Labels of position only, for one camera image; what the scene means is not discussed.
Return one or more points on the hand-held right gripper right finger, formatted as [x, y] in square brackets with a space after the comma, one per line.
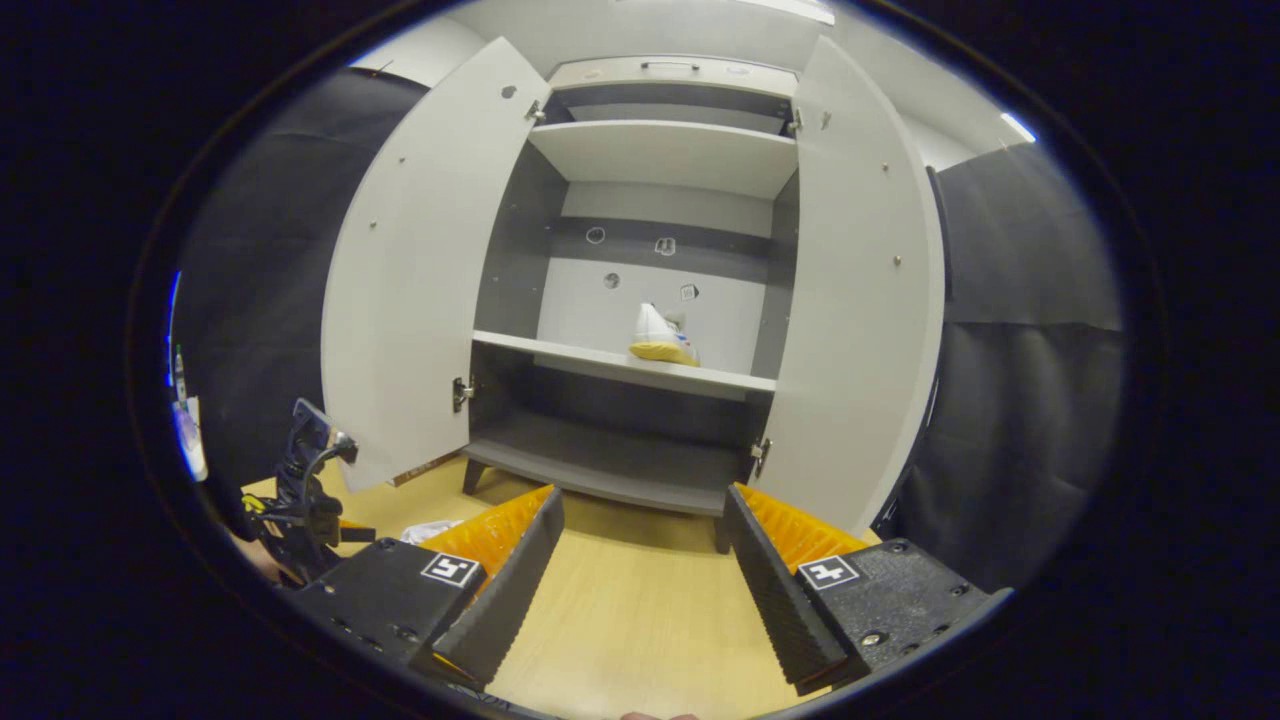
[775, 590]

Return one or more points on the light grey cabinet door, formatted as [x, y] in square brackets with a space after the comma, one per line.
[415, 290]
[860, 320]

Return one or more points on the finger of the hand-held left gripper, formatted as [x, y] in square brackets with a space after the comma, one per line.
[355, 536]

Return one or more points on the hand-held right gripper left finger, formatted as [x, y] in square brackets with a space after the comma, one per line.
[510, 585]

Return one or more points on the white shoe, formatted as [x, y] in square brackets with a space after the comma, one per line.
[430, 531]
[660, 335]

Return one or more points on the small ceiling light panel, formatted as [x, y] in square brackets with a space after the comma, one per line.
[1018, 127]

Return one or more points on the grey shoe cabinet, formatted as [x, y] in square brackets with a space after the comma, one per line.
[670, 150]

